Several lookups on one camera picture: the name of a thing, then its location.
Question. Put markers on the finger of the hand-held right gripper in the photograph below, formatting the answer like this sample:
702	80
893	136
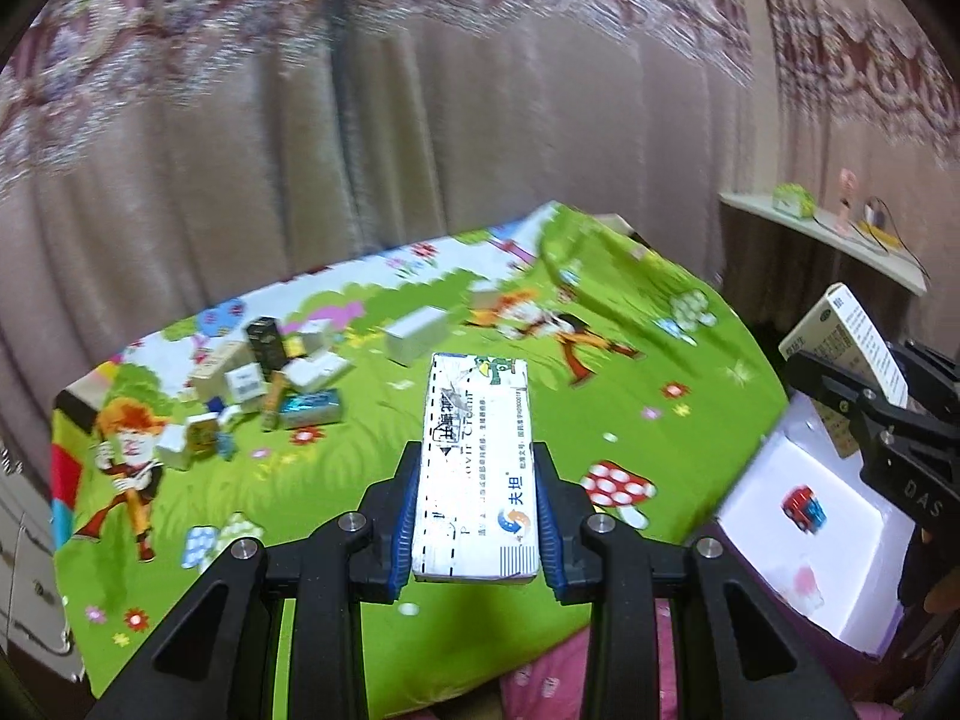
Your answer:
934	382
832	388

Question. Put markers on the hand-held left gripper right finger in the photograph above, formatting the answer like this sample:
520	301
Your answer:
550	532

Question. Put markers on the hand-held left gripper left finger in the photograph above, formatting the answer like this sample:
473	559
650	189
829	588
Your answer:
401	532

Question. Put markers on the beige white medicine box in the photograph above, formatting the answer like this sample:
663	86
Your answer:
851	330

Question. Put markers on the white medicine box blue logo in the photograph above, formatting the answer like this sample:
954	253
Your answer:
476	465

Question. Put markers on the white storage box purple rim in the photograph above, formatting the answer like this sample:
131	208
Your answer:
765	487

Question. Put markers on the large white carton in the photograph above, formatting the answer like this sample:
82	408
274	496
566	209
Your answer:
416	335

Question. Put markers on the pile of small cartons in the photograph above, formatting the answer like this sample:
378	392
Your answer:
259	382

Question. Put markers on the green cartoon play mat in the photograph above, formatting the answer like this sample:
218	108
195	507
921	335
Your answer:
300	484

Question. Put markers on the red blue toy car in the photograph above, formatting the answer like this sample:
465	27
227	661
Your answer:
804	508

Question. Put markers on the pink printed cloth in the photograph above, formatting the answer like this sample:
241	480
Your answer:
547	682

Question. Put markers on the yellow power strip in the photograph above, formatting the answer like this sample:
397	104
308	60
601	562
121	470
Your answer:
881	236

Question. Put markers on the white charger plug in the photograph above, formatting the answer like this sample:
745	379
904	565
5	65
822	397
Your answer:
873	214

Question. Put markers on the pink handheld fan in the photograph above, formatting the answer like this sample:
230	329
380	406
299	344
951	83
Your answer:
846	202

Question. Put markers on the white drawer cabinet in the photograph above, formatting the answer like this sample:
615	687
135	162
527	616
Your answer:
30	585

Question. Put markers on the pink patterned curtain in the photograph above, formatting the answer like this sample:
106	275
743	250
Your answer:
525	127

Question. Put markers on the white wall shelf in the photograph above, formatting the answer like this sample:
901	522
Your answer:
825	236

